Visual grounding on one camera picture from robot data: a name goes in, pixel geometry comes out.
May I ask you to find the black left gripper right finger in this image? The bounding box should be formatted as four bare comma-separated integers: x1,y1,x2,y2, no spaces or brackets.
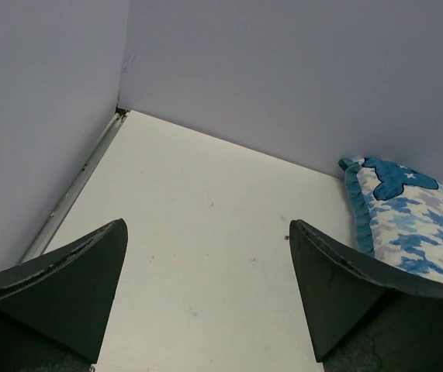
289,220,443,371

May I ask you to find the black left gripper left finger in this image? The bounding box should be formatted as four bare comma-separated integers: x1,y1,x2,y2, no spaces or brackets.
0,219,128,371

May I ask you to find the blue ruffled pillowcase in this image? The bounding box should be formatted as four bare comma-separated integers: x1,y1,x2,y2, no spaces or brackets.
338,157,443,283

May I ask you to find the aluminium table edge rail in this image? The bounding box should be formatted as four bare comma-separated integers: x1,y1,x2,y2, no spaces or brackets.
20,108,130,264

